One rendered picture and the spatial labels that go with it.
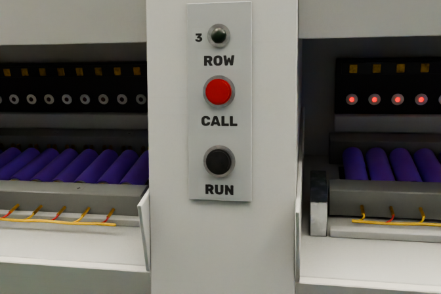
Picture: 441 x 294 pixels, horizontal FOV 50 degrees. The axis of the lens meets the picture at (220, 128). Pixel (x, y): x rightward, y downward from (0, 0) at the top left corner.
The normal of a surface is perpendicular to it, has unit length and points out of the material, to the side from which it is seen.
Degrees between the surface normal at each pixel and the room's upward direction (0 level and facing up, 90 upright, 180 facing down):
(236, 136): 90
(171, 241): 90
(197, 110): 90
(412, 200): 107
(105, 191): 17
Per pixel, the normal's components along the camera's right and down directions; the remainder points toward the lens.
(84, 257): -0.06, -0.93
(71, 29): -0.18, 0.36
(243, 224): -0.18, 0.08
